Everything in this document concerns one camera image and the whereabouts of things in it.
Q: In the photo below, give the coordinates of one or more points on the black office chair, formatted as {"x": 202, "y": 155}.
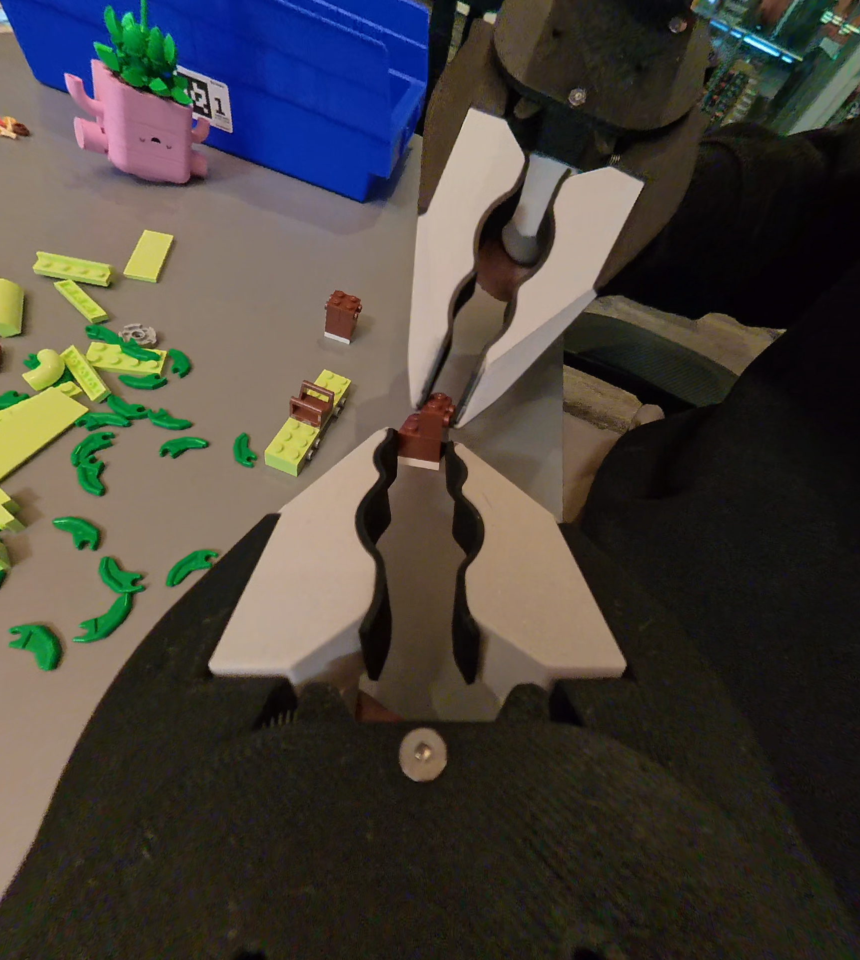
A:
{"x": 647, "y": 352}

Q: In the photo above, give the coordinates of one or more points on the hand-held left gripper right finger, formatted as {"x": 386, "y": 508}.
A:
{"x": 550, "y": 600}

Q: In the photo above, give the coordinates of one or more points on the person's right forearm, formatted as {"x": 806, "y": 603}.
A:
{"x": 737, "y": 210}

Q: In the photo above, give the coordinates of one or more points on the pink toy planter figure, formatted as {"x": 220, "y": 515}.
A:
{"x": 145, "y": 135}

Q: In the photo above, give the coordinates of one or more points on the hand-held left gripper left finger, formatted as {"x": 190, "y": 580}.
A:
{"x": 295, "y": 600}

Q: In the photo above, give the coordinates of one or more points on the brown toy clip piece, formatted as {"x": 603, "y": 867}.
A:
{"x": 316, "y": 384}
{"x": 306, "y": 416}

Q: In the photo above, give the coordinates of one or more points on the yellow and brown lego assembly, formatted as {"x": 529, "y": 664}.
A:
{"x": 287, "y": 450}

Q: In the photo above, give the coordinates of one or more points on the pile of toy bricks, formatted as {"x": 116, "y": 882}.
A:
{"x": 17, "y": 439}

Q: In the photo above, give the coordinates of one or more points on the person's right hand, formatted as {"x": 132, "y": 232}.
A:
{"x": 493, "y": 274}

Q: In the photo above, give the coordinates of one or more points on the small orange toy flower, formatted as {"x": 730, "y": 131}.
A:
{"x": 6, "y": 127}

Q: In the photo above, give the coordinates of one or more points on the blue labelled plastic bin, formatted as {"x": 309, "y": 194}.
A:
{"x": 310, "y": 75}

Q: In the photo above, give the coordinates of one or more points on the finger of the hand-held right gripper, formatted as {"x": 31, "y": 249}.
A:
{"x": 587, "y": 240}
{"x": 452, "y": 210}

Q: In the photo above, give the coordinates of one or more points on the person's black clothing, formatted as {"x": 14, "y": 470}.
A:
{"x": 774, "y": 525}

